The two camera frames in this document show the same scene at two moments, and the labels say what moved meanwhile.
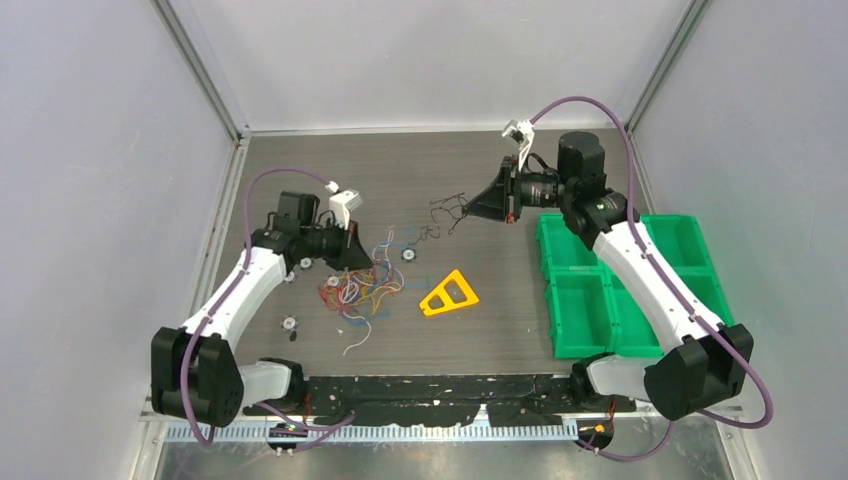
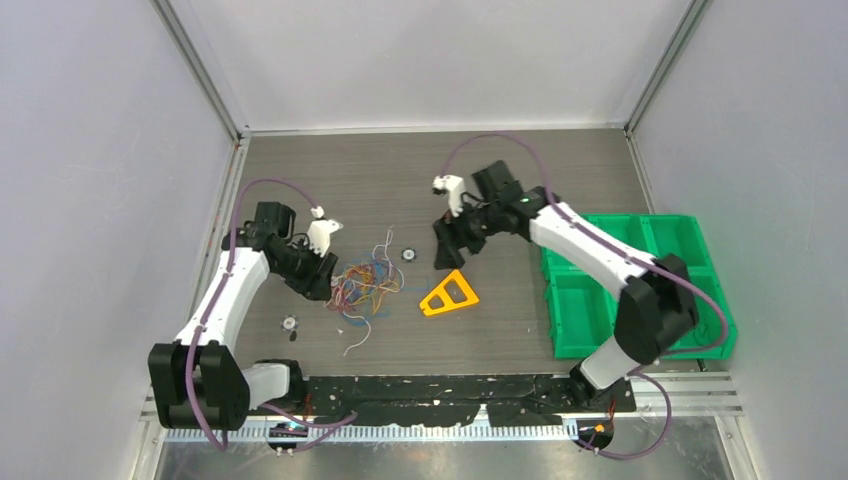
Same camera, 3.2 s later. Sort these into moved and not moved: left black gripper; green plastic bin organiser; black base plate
Moved: left black gripper
Not moved: black base plate; green plastic bin organiser
